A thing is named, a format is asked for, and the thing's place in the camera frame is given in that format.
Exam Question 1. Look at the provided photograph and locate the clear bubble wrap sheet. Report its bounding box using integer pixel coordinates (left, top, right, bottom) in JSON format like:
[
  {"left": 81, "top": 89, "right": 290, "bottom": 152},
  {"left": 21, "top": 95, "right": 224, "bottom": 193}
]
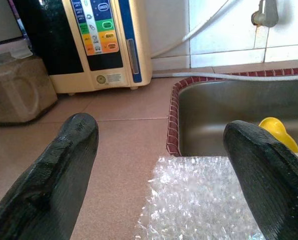
[{"left": 135, "top": 156, "right": 267, "bottom": 240}]

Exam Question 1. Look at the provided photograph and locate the stainless steel sink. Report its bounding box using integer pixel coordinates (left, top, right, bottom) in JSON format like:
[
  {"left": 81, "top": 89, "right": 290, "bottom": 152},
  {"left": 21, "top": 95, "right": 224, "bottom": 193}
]
[{"left": 177, "top": 77, "right": 298, "bottom": 158}]

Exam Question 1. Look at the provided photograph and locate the white water hose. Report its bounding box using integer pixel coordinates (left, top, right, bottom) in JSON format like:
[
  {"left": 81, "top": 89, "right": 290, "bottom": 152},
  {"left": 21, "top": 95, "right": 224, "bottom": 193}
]
[{"left": 151, "top": 0, "right": 231, "bottom": 59}]

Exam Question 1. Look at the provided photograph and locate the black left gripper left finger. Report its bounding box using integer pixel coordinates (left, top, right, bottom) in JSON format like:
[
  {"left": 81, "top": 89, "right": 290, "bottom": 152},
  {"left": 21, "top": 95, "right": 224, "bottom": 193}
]
[{"left": 0, "top": 112, "right": 99, "bottom": 240}]

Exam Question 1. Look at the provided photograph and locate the grey water hose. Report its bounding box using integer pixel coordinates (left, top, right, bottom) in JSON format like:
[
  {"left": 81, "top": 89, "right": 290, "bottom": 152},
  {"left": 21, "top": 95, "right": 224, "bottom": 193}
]
[{"left": 152, "top": 71, "right": 298, "bottom": 82}]

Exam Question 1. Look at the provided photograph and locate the yellow plastic bowl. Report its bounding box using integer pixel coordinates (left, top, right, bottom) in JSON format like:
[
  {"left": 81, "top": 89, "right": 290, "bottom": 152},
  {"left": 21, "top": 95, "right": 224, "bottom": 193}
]
[{"left": 258, "top": 116, "right": 298, "bottom": 154}]

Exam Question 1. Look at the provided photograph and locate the cream wall faucet grey spout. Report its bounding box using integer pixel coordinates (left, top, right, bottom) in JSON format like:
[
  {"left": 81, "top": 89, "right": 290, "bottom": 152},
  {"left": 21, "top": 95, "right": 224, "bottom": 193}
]
[{"left": 251, "top": 0, "right": 279, "bottom": 28}]

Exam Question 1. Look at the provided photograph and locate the clear jar of brown powder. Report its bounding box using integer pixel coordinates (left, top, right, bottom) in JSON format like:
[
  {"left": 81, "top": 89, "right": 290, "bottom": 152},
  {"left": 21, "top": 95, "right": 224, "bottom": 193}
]
[{"left": 0, "top": 37, "right": 59, "bottom": 125}]

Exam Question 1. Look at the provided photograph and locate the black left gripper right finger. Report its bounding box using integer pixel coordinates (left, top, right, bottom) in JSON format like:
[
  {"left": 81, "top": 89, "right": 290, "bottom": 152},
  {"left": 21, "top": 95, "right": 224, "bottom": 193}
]
[{"left": 223, "top": 119, "right": 298, "bottom": 240}]

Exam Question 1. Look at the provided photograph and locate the white plastic container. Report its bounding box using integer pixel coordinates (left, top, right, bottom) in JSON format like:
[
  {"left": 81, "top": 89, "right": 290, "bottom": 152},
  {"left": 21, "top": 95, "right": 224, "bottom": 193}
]
[{"left": 0, "top": 0, "right": 24, "bottom": 47}]

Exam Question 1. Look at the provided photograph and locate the cream water ionizer machine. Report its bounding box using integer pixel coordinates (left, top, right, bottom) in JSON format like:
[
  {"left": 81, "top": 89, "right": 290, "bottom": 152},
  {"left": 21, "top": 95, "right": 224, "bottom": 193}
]
[{"left": 13, "top": 0, "right": 153, "bottom": 96}]

